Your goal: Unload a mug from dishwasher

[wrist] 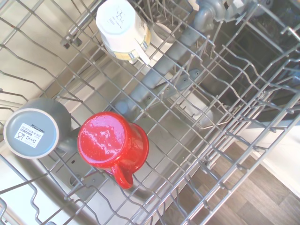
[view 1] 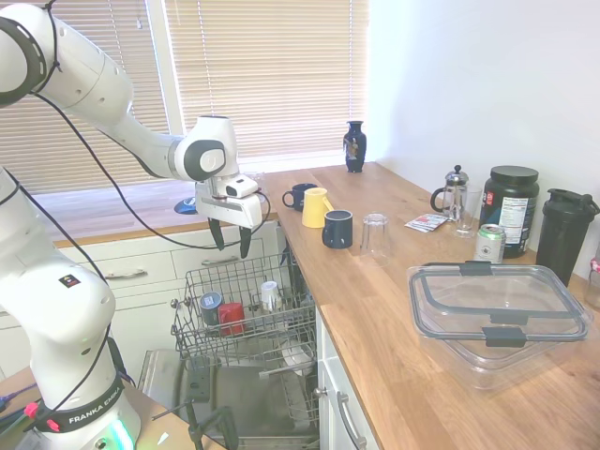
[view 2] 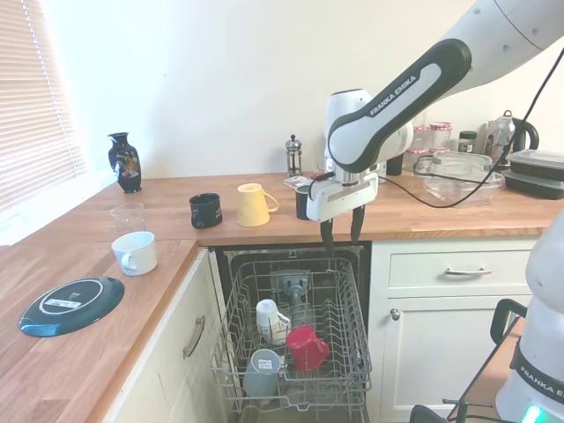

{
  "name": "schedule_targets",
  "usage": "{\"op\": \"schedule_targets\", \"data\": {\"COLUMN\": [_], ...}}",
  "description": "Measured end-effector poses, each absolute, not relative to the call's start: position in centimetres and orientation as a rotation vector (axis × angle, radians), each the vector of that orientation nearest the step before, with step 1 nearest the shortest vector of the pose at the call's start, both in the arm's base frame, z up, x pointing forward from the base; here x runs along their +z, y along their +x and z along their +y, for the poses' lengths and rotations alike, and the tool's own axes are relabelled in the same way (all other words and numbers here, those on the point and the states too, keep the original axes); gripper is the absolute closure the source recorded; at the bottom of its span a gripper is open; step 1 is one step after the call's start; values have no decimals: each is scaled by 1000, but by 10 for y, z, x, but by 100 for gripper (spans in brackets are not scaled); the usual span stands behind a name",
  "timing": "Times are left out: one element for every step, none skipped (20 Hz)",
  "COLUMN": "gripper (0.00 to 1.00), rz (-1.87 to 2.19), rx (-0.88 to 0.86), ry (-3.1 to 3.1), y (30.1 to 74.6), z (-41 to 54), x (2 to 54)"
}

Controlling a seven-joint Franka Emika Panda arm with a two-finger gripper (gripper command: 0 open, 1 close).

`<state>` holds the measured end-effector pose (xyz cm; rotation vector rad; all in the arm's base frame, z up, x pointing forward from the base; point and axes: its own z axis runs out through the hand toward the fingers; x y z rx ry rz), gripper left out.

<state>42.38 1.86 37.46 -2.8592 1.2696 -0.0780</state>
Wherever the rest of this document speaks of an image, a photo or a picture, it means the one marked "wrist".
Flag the red enamel mug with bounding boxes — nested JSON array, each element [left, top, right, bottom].
[[76, 112, 150, 189]]

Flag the white mug yellow band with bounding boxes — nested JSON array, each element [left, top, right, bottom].
[[95, 0, 152, 65]]

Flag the grey mug with label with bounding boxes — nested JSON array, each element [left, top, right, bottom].
[[3, 97, 72, 159]]

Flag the built-in dishwasher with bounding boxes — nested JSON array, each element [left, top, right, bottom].
[[0, 0, 300, 225]]

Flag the grey wire dishwasher rack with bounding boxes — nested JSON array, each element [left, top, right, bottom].
[[0, 0, 300, 225]]

